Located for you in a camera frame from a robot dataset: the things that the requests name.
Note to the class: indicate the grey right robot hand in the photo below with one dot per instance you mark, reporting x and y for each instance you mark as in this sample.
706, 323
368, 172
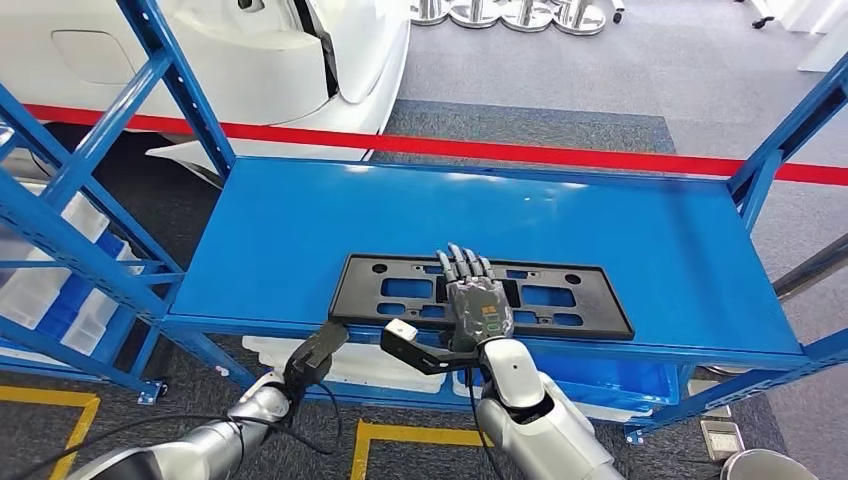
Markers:
480, 311

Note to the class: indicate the chrome stanchion base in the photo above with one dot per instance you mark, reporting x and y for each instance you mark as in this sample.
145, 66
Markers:
580, 23
476, 16
526, 20
429, 12

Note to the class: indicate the black right camera bracket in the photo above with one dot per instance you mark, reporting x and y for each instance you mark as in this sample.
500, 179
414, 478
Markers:
424, 358

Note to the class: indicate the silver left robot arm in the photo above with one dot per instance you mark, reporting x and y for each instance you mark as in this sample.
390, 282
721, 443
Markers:
199, 444

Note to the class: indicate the white caster leg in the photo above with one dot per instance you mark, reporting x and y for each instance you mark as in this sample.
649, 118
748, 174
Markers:
618, 12
762, 16

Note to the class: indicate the metal floor outlet box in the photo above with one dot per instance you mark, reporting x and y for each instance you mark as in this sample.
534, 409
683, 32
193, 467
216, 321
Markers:
722, 437

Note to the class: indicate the large blue plastic bin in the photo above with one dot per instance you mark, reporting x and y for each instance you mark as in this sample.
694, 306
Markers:
596, 378

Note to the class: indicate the white car body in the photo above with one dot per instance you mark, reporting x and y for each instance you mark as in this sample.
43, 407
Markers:
265, 66

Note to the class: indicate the red barrier belt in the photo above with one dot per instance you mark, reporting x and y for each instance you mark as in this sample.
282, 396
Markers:
497, 151

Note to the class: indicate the white panel board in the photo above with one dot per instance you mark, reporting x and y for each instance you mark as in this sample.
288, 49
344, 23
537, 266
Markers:
825, 40

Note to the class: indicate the translucent plastic bin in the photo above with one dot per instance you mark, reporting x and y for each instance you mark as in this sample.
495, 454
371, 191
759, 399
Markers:
96, 318
26, 291

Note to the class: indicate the black plastic plate frame part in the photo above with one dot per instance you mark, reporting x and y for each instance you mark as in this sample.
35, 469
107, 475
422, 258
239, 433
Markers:
354, 295

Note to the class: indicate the blue metal shelf rack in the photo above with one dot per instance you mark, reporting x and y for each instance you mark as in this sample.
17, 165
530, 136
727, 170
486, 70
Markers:
397, 218
73, 354

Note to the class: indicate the white plastic bin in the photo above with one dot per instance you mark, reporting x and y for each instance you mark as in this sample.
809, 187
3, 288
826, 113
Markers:
609, 411

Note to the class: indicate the white plastic tray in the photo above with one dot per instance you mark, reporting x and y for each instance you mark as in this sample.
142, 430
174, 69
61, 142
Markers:
371, 363
397, 385

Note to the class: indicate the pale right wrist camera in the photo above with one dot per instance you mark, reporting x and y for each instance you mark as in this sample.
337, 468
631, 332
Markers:
402, 330

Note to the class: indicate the small blue plastic bin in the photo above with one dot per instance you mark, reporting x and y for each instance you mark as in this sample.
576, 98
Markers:
73, 298

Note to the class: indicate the chrome stanchion post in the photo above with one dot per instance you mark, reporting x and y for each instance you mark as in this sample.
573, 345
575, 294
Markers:
768, 467
815, 265

